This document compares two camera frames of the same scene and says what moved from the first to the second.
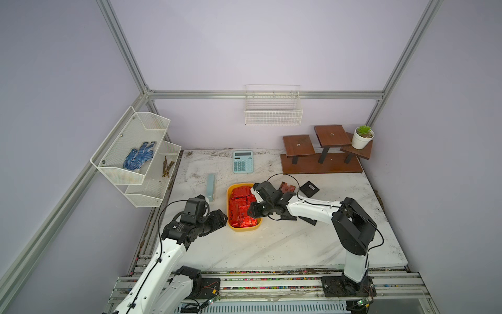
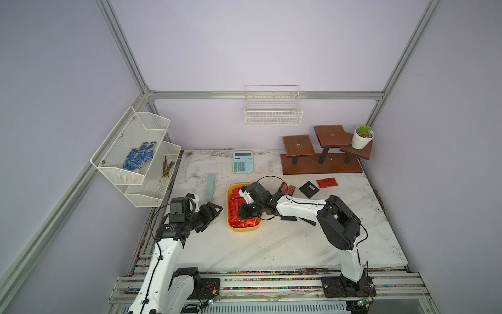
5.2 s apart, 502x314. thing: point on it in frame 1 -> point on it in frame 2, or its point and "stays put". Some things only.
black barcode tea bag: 309,189 stays put
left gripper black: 217,222 -> 208,214
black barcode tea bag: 287,217 stays put
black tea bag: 308,220 stays put
